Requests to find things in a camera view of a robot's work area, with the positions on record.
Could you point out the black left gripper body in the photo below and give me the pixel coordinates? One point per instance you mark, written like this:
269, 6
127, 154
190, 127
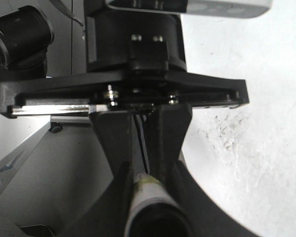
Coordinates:
135, 61

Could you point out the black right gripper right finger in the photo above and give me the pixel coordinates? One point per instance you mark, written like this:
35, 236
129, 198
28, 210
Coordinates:
207, 219

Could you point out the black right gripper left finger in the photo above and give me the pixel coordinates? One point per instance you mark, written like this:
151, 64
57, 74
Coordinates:
107, 216

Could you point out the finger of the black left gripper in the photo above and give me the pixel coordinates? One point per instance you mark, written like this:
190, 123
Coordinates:
165, 130
115, 132

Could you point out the white whiteboard marker pen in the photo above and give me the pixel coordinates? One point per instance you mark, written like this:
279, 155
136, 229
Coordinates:
153, 212

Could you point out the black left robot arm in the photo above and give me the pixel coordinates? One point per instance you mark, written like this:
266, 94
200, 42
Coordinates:
12, 33

